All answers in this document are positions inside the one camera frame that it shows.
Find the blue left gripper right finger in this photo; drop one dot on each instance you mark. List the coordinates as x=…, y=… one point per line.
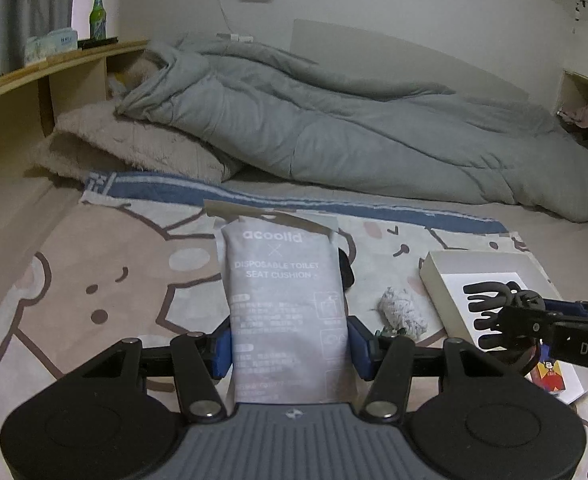
x=362, y=348

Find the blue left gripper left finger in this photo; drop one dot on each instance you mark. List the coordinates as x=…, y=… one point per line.
x=221, y=350

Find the grey toilet seat cushion packet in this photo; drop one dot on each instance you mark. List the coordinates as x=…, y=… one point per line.
x=282, y=279

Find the black claw hair clip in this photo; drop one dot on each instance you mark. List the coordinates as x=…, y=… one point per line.
x=494, y=309

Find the white patterned rolled cloth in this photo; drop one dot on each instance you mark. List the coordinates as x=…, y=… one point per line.
x=400, y=315

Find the red blue card pack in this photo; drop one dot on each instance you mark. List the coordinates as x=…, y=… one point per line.
x=548, y=376

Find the white shallow cardboard box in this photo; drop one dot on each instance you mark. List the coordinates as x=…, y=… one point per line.
x=445, y=273

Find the cartoon bear print cloth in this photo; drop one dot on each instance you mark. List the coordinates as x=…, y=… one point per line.
x=125, y=262

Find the grey duvet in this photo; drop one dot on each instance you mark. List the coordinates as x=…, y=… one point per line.
x=294, y=119

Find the beige fleece blanket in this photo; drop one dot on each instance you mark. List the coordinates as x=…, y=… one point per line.
x=95, y=138

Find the wooden headboard shelf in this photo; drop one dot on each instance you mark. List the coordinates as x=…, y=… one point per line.
x=31, y=99

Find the grey headboard panel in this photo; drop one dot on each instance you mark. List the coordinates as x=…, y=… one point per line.
x=356, y=52

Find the tissue pack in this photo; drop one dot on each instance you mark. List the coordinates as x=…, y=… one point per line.
x=55, y=42

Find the green glass bottle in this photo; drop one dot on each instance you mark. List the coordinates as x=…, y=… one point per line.
x=97, y=21

